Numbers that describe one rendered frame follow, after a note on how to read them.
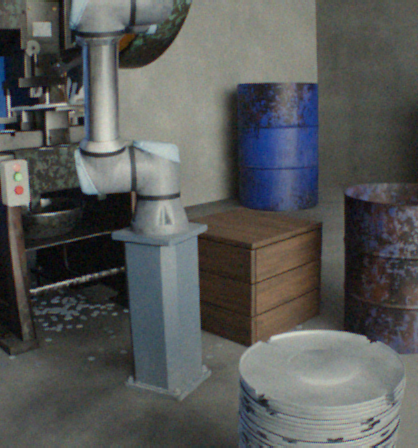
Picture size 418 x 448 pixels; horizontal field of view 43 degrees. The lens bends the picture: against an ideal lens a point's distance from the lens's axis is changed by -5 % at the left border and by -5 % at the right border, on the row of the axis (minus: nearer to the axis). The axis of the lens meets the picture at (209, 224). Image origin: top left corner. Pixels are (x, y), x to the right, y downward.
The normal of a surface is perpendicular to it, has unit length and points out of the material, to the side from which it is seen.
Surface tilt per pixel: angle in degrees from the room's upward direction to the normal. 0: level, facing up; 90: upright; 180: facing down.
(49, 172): 90
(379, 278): 92
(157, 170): 90
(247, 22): 90
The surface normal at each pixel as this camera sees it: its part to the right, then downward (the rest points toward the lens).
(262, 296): 0.70, 0.14
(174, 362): 0.28, 0.21
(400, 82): -0.74, 0.17
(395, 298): -0.37, 0.26
